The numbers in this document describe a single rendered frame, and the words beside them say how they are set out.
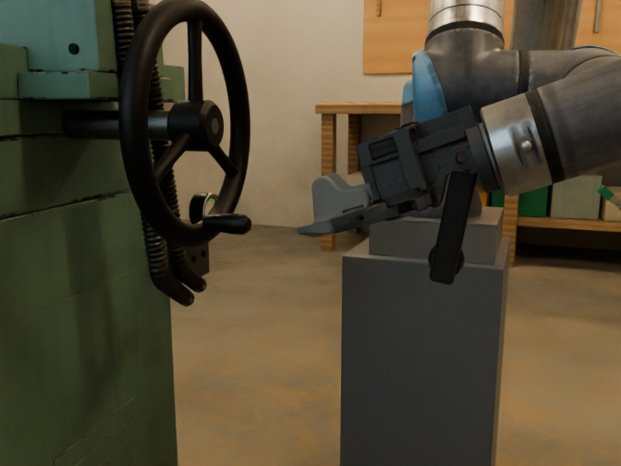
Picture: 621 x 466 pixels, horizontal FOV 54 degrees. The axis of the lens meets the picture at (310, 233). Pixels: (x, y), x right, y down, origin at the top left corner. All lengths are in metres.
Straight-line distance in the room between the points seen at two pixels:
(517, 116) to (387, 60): 3.48
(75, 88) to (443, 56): 0.40
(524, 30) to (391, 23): 2.94
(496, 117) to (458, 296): 0.61
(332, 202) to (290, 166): 3.66
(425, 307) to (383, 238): 0.15
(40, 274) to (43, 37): 0.28
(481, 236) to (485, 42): 0.51
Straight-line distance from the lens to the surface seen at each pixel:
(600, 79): 0.59
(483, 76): 0.69
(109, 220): 0.91
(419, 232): 1.16
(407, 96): 1.22
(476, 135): 0.59
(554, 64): 0.70
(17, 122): 0.77
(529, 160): 0.58
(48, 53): 0.77
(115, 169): 0.91
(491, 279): 1.14
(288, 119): 4.26
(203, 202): 1.02
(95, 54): 0.73
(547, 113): 0.58
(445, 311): 1.16
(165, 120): 0.75
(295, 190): 4.28
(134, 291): 0.97
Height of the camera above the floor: 0.83
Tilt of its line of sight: 12 degrees down
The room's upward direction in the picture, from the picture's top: straight up
